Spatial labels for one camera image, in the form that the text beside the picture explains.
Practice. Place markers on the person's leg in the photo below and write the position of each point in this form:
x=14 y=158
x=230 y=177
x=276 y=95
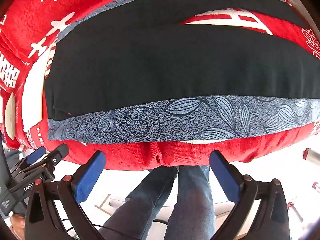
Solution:
x=192 y=200
x=140 y=205

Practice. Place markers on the metal tube with red cap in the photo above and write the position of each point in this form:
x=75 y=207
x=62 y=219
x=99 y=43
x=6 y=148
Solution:
x=316 y=186
x=313 y=156
x=294 y=209

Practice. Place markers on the person's left leg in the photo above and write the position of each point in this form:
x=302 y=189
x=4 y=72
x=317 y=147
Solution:
x=140 y=205

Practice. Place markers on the person's left hand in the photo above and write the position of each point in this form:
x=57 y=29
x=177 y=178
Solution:
x=18 y=222

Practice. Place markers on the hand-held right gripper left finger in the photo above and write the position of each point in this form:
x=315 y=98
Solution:
x=89 y=180

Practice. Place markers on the red printed blanket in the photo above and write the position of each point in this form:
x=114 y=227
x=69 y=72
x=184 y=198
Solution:
x=125 y=156

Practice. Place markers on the black pants with floral trim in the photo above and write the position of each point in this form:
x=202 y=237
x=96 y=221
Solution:
x=162 y=67

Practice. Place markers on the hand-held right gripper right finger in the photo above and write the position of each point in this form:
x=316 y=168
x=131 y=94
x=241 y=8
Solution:
x=225 y=180

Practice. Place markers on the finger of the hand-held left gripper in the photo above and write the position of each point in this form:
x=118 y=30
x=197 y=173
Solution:
x=37 y=155
x=59 y=153

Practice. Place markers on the wooden frame piece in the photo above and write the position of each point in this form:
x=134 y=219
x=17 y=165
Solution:
x=105 y=202

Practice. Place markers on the beige oval object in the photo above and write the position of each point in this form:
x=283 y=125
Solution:
x=11 y=117

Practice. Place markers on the person's right leg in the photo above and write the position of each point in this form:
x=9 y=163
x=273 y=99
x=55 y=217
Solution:
x=192 y=200

